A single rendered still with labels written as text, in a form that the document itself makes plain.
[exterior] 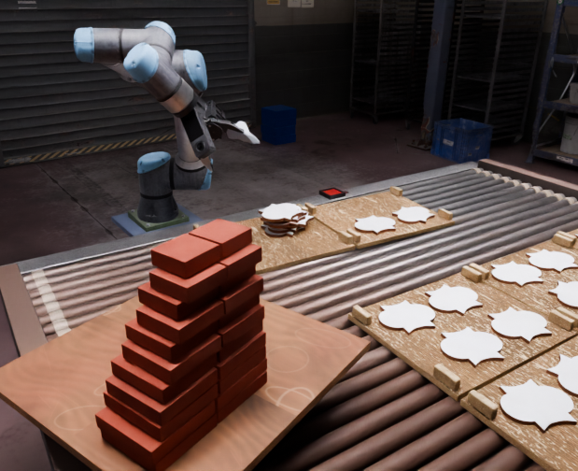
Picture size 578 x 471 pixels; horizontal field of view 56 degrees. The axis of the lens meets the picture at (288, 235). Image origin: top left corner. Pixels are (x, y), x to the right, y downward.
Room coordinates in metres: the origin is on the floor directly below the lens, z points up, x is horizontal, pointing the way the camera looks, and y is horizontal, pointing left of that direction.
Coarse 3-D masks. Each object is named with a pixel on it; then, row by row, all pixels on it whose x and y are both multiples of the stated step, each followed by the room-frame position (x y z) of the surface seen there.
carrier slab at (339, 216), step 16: (320, 208) 1.82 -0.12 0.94; (336, 208) 1.83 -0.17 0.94; (352, 208) 1.83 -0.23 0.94; (368, 208) 1.83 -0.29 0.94; (384, 208) 1.83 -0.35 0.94; (400, 208) 1.83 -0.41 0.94; (336, 224) 1.68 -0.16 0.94; (352, 224) 1.68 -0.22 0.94; (400, 224) 1.68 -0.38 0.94; (416, 224) 1.68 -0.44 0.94; (432, 224) 1.68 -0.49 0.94; (448, 224) 1.70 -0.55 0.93; (368, 240) 1.55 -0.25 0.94; (384, 240) 1.57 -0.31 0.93
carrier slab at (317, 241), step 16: (256, 224) 1.67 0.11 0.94; (320, 224) 1.68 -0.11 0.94; (256, 240) 1.55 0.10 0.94; (272, 240) 1.55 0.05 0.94; (288, 240) 1.55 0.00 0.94; (304, 240) 1.55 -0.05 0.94; (320, 240) 1.55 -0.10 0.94; (336, 240) 1.55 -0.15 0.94; (272, 256) 1.44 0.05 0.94; (288, 256) 1.44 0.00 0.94; (304, 256) 1.44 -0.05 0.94; (320, 256) 1.45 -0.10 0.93; (256, 272) 1.35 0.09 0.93
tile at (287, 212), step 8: (264, 208) 1.64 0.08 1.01; (272, 208) 1.64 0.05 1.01; (280, 208) 1.64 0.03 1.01; (288, 208) 1.64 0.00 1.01; (296, 208) 1.64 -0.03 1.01; (264, 216) 1.57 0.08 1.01; (272, 216) 1.58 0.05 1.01; (280, 216) 1.58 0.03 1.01; (288, 216) 1.58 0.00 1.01; (296, 216) 1.60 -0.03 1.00
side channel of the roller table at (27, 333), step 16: (0, 272) 1.30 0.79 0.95; (16, 272) 1.30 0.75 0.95; (0, 288) 1.22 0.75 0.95; (16, 288) 1.21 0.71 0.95; (16, 304) 1.14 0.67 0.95; (32, 304) 1.14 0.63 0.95; (16, 320) 1.07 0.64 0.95; (32, 320) 1.07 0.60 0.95; (16, 336) 1.00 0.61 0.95; (32, 336) 1.00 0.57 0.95; (48, 448) 0.68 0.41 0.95; (64, 464) 0.65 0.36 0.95; (80, 464) 0.65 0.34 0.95
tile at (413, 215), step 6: (402, 210) 1.78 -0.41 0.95; (408, 210) 1.78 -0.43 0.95; (414, 210) 1.78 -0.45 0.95; (420, 210) 1.78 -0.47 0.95; (426, 210) 1.78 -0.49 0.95; (396, 216) 1.75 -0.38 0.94; (402, 216) 1.73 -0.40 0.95; (408, 216) 1.73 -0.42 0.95; (414, 216) 1.73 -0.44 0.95; (420, 216) 1.73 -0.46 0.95; (426, 216) 1.73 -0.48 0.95; (432, 216) 1.74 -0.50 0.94; (402, 222) 1.70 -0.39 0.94; (408, 222) 1.69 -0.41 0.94; (414, 222) 1.69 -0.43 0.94; (420, 222) 1.70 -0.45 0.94
